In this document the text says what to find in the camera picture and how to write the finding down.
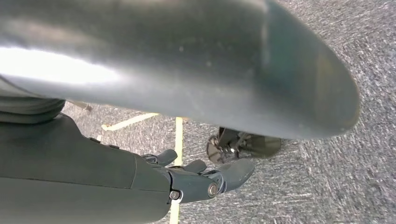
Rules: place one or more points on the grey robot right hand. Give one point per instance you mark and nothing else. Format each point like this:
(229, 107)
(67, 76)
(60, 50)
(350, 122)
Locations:
(185, 61)

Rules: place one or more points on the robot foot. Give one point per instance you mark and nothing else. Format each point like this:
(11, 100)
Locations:
(235, 145)

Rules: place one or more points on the yellow floor tape square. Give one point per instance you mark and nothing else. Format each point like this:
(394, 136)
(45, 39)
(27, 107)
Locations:
(178, 139)

